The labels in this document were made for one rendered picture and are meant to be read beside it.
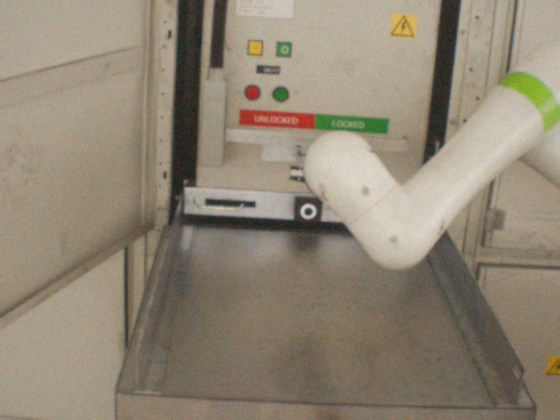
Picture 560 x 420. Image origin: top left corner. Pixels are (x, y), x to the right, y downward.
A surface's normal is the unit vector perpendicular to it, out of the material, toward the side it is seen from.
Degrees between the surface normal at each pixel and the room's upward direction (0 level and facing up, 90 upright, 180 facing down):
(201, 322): 0
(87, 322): 90
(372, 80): 90
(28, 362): 90
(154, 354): 0
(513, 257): 90
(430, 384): 0
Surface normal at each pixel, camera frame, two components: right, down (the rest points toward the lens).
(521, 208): 0.02, 0.34
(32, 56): 0.94, 0.18
